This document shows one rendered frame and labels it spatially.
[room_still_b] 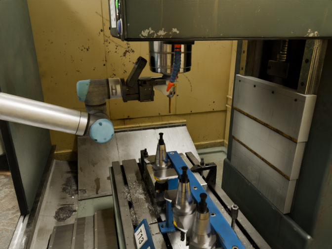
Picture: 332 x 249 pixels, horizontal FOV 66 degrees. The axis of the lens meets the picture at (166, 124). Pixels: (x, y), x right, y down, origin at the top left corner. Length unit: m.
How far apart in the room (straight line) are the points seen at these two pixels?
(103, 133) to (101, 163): 1.09
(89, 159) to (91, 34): 0.87
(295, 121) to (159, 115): 1.29
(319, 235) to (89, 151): 1.48
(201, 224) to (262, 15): 0.53
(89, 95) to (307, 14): 0.70
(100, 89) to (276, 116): 0.70
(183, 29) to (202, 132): 1.72
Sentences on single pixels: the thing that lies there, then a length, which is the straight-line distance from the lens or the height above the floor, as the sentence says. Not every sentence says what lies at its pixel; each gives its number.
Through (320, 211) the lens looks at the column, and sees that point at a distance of 1.15.
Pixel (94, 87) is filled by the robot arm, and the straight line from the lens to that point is 0.93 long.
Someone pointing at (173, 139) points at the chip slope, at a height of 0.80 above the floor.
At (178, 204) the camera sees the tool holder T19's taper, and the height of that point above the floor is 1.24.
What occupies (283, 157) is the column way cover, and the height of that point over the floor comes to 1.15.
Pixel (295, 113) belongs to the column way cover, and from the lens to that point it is 1.06.
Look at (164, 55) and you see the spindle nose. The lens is 0.91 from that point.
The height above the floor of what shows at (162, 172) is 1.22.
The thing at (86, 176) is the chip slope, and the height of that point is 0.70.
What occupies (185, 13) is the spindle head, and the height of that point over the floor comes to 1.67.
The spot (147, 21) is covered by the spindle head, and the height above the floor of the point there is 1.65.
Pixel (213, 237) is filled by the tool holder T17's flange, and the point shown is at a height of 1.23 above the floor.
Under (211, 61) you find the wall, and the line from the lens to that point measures 2.17.
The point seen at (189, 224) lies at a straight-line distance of 0.63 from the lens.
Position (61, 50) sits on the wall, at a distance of 1.96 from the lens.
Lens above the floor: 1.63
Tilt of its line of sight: 20 degrees down
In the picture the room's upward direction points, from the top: straight up
